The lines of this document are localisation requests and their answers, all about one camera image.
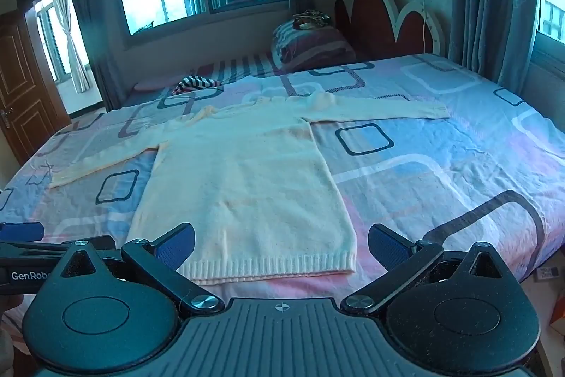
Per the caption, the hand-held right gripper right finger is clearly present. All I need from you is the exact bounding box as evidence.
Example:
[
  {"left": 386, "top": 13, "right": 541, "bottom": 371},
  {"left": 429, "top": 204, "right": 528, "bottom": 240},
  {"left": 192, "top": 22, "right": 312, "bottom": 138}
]
[{"left": 341, "top": 222, "right": 516, "bottom": 314}]

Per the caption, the orange item on floor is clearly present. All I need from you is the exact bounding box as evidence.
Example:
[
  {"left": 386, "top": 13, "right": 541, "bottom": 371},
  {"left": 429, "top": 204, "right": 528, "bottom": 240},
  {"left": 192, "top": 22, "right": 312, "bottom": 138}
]
[{"left": 548, "top": 305, "right": 565, "bottom": 334}]

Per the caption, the red scalloped headboard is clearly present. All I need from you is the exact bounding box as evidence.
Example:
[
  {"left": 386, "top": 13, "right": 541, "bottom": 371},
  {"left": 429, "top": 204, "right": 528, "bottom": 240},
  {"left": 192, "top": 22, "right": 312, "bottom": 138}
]
[{"left": 333, "top": 0, "right": 446, "bottom": 62}]

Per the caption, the white sheer curtain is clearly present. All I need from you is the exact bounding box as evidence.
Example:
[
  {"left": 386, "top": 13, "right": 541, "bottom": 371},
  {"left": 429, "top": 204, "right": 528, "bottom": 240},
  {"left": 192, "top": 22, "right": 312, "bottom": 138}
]
[{"left": 52, "top": 0, "right": 91, "bottom": 95}]

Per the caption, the striped purple bed sheet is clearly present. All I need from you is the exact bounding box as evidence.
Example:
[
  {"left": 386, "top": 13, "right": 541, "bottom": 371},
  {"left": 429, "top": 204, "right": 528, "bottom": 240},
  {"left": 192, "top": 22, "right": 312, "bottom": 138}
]
[{"left": 126, "top": 50, "right": 292, "bottom": 104}]

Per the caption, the small printed box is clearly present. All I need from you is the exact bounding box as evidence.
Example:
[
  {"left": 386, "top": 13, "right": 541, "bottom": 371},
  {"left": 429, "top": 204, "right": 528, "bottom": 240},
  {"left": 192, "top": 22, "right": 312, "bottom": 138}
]
[{"left": 533, "top": 264, "right": 562, "bottom": 283}]

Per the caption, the patterned bed sheet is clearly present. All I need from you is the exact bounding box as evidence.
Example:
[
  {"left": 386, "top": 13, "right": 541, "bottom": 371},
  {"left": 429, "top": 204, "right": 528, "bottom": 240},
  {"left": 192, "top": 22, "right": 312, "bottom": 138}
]
[{"left": 0, "top": 52, "right": 565, "bottom": 302}]

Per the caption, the cream knit sweater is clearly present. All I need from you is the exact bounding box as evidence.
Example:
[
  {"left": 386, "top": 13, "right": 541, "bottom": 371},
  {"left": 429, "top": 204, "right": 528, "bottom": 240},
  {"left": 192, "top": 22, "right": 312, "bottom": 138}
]
[{"left": 48, "top": 90, "right": 451, "bottom": 285}]

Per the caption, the brown wooden door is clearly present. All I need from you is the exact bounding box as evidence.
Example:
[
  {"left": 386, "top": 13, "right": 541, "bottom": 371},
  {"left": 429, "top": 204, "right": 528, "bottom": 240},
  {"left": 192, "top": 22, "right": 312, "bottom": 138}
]
[{"left": 0, "top": 11, "right": 72, "bottom": 166}]

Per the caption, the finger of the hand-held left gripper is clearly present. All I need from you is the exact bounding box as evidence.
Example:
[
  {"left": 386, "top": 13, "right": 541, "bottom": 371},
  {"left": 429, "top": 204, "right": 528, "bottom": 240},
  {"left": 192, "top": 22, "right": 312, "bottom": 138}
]
[{"left": 0, "top": 222, "right": 118, "bottom": 262}]

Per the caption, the black white red striped cloth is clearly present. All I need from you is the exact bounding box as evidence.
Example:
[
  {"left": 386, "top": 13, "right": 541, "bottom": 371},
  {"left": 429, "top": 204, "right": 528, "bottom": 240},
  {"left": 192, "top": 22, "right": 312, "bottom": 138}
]
[{"left": 171, "top": 73, "right": 222, "bottom": 96}]

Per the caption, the dark patterned item on pillows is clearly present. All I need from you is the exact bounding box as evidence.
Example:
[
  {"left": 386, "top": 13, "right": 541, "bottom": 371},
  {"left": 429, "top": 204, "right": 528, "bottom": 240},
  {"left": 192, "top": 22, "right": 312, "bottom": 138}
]
[{"left": 293, "top": 10, "right": 332, "bottom": 31}]

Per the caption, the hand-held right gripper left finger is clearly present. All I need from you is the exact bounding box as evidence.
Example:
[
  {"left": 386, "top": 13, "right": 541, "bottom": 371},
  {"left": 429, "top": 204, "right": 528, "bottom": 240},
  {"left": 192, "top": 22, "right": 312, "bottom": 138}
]
[{"left": 53, "top": 222, "right": 226, "bottom": 314}]

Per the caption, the grey curtain beside doorway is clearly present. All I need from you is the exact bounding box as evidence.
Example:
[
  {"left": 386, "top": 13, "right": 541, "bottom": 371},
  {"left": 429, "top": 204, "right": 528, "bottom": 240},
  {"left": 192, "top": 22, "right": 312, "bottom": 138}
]
[{"left": 61, "top": 0, "right": 130, "bottom": 113}]

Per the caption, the white thin cable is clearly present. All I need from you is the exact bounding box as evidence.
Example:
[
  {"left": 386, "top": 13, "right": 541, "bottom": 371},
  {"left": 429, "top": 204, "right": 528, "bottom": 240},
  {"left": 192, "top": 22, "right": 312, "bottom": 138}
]
[{"left": 420, "top": 0, "right": 432, "bottom": 53}]

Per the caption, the folded striped purple quilt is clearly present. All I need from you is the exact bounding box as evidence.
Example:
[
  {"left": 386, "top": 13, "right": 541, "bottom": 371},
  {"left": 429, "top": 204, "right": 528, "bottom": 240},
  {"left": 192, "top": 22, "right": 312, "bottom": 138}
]
[{"left": 271, "top": 20, "right": 358, "bottom": 73}]

